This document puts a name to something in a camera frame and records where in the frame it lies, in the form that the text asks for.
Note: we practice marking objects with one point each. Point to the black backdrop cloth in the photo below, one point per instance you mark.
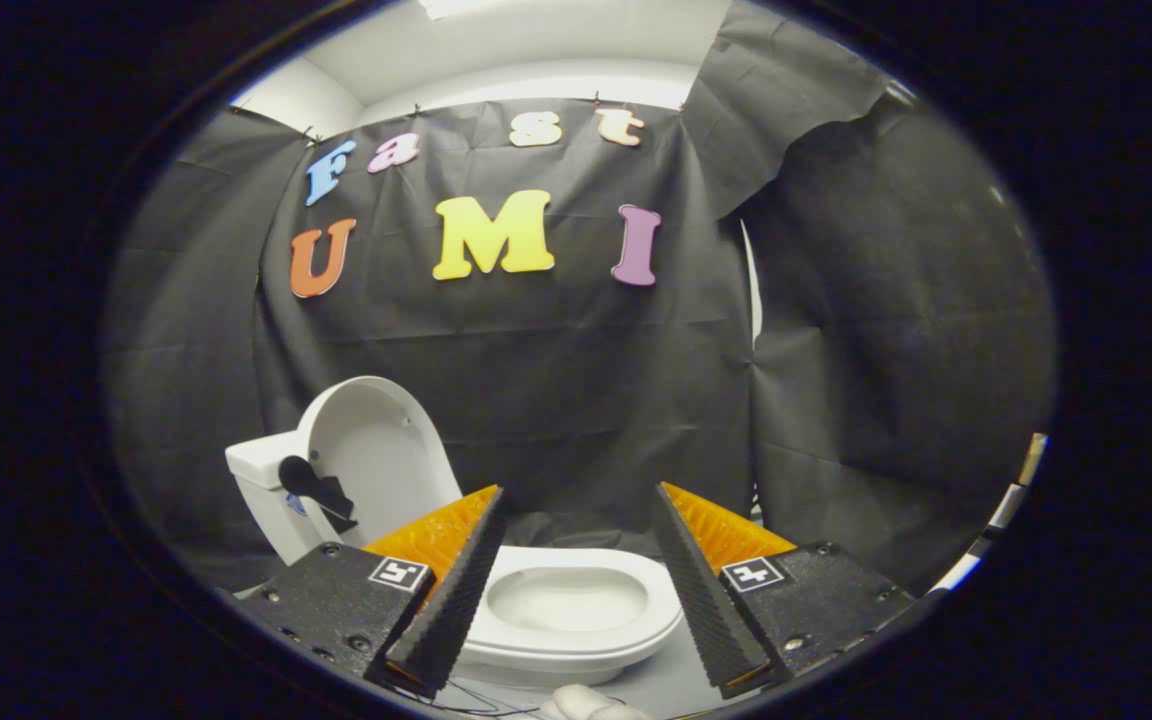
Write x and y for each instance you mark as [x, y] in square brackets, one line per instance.
[586, 380]

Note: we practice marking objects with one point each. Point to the black lid grip tab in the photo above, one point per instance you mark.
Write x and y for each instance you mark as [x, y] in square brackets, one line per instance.
[311, 485]

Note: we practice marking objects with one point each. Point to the white ceramic toilet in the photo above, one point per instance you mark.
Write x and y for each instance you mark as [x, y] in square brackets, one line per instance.
[566, 600]

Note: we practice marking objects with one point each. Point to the white toilet tank lid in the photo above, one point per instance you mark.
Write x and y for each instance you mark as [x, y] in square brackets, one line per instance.
[256, 458]

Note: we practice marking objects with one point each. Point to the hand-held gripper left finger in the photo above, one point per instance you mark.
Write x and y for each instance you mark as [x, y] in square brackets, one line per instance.
[456, 600]

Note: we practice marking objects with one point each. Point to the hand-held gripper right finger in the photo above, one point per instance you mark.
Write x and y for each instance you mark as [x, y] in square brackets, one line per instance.
[701, 600]

